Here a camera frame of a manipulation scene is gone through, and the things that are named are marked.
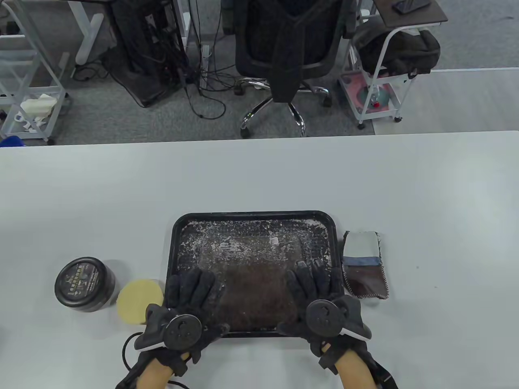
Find black phone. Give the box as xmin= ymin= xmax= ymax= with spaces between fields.
xmin=392 ymin=0 xmax=431 ymax=15

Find black round jar lid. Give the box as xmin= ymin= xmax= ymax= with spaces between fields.
xmin=54 ymin=257 xmax=118 ymax=313

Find person's left hand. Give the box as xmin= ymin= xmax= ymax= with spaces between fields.
xmin=134 ymin=268 xmax=231 ymax=376

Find bundle of black cables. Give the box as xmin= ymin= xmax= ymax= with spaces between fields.
xmin=160 ymin=0 xmax=244 ymax=120

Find black plastic tray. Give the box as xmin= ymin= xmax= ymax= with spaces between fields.
xmin=165 ymin=210 xmax=347 ymax=338

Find black office chair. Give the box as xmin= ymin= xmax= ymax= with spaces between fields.
xmin=234 ymin=0 xmax=358 ymax=138

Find person's right hand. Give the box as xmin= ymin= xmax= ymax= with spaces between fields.
xmin=277 ymin=261 xmax=372 ymax=375

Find black computer tower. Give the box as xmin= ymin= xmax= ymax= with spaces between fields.
xmin=101 ymin=0 xmax=189 ymax=108

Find black backpack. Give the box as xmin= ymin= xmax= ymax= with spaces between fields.
xmin=355 ymin=16 xmax=441 ymax=78

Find person's right forearm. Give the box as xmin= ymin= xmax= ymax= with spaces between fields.
xmin=335 ymin=349 xmax=377 ymax=389

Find white blue brown cloth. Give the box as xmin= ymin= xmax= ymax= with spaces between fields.
xmin=342 ymin=231 xmax=390 ymax=300

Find white desk leg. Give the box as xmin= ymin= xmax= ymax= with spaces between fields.
xmin=177 ymin=0 xmax=192 ymax=53
xmin=67 ymin=0 xmax=105 ymax=65

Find white foam block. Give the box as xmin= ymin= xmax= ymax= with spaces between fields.
xmin=20 ymin=94 xmax=57 ymax=118

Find person's left forearm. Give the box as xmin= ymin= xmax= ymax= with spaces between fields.
xmin=134 ymin=353 xmax=191 ymax=389

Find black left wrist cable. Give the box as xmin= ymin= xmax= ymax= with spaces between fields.
xmin=116 ymin=331 xmax=191 ymax=389

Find brown leather bag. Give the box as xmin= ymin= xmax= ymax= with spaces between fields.
xmin=198 ymin=235 xmax=309 ymax=331

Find black hand controller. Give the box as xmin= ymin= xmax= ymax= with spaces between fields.
xmin=305 ymin=296 xmax=372 ymax=341
xmin=134 ymin=304 xmax=202 ymax=351

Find white power strip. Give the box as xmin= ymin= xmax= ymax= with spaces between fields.
xmin=200 ymin=44 xmax=213 ymax=92

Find white wire cart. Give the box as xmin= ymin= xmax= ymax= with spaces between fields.
xmin=0 ymin=0 xmax=71 ymax=145

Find white cart with brown top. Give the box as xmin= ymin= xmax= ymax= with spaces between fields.
xmin=339 ymin=0 xmax=448 ymax=129

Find clear bottle with red cap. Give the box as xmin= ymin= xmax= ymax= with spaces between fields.
xmin=367 ymin=87 xmax=390 ymax=109

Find pink round plate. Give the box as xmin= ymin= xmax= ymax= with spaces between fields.
xmin=343 ymin=75 xmax=400 ymax=114

